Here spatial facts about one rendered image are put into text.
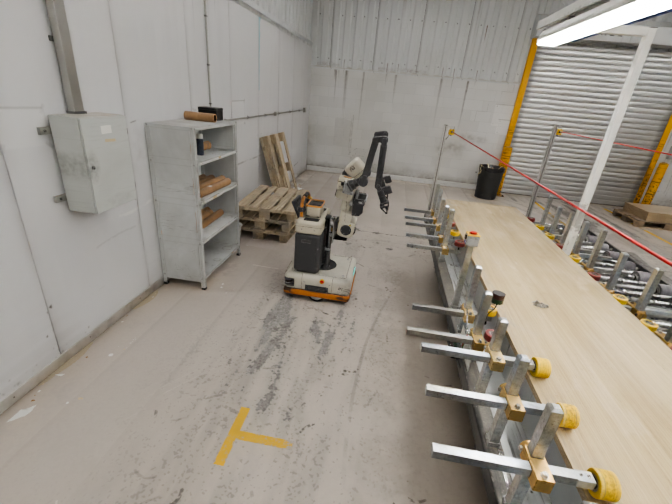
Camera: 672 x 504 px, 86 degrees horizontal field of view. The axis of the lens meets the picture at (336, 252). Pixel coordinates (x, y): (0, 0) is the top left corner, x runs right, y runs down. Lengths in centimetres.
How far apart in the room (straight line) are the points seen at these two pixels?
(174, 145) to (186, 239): 86
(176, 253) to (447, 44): 748
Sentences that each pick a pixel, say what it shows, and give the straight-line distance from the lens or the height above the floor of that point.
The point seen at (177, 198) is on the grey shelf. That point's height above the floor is 92.
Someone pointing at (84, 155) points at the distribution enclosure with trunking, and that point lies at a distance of 277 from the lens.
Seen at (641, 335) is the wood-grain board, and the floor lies 90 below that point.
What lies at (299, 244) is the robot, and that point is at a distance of 339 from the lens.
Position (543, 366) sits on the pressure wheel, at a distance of 176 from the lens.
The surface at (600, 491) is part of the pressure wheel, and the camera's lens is 143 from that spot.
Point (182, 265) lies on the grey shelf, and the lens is 382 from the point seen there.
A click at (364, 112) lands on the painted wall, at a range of 930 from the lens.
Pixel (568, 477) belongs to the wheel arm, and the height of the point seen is 96.
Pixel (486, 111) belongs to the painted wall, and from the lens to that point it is 951.
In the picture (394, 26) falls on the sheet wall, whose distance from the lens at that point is 938.
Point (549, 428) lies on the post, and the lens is 130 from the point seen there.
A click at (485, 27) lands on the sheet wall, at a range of 955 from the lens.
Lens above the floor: 192
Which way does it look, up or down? 24 degrees down
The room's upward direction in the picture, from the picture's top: 5 degrees clockwise
